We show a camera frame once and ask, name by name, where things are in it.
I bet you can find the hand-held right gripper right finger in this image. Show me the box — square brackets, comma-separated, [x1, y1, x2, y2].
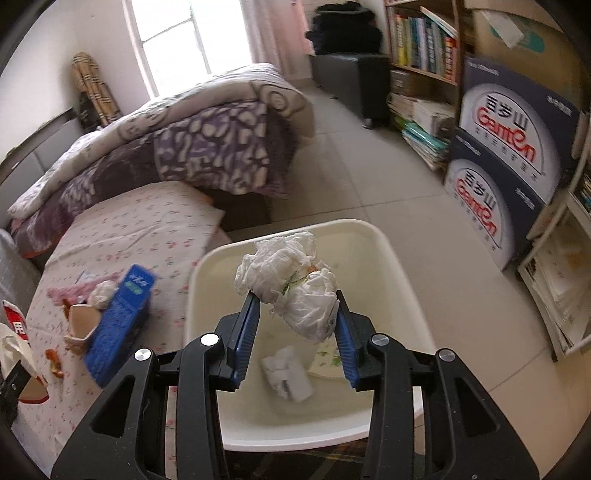
[335, 290, 541, 480]

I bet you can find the cream plastic bin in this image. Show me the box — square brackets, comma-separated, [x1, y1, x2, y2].
[185, 219, 437, 453]

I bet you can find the blue cardboard box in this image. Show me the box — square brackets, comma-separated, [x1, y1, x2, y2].
[84, 264, 157, 388]

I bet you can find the stack of flat books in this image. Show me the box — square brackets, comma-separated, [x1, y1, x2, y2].
[385, 92, 455, 171]

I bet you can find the dark cabinet with bag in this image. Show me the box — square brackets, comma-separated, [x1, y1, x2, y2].
[310, 52, 391, 125]

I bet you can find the pile of black clothes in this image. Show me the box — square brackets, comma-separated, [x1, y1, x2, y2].
[305, 2, 384, 56]

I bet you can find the brown cardboard box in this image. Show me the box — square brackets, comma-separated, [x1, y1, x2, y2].
[462, 0, 583, 88]

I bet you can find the pink curtain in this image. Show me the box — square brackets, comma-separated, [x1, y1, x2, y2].
[240, 0, 319, 81]

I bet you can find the row of upright books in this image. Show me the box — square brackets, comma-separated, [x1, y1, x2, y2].
[388, 7, 460, 84]

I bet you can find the white shelf unit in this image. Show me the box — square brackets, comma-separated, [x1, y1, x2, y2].
[517, 161, 591, 361]

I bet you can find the purple and grey quilt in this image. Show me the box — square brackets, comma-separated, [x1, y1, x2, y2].
[7, 62, 319, 259]

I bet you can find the dark blue water carton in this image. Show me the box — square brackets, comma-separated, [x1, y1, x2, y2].
[443, 127, 548, 273]
[457, 53, 583, 206]

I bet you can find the grey headboard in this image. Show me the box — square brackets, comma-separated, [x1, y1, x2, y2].
[0, 108, 86, 204]

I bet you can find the red and white packet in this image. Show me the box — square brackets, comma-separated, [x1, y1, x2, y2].
[2, 300, 31, 352]

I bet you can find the small crumpled tissue ball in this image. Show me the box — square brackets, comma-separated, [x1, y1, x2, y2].
[88, 280, 119, 310]

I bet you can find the wooden bookshelf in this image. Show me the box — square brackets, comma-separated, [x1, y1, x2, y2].
[383, 0, 476, 171]

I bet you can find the pink knitted strip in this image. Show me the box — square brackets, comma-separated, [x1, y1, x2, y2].
[47, 281, 100, 306]

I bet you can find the grey pillow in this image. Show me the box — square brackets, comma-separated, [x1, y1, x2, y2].
[0, 228, 44, 324]

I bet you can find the small white folded tissue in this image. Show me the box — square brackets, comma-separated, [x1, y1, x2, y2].
[261, 347, 315, 402]

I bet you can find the white tissue wad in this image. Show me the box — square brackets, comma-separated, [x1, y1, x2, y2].
[235, 232, 340, 343]

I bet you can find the bed with cherry print sheet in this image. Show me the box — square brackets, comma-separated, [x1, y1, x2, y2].
[9, 181, 232, 480]

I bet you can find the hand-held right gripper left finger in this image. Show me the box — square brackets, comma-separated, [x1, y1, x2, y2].
[51, 291, 262, 480]

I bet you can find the window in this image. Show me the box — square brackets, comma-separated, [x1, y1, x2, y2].
[122, 0, 259, 100]

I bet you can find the stack of paper sheets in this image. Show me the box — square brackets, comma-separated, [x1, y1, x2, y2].
[522, 226, 591, 356]

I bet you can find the plaid folded bag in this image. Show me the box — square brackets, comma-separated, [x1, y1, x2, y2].
[71, 52, 123, 130]

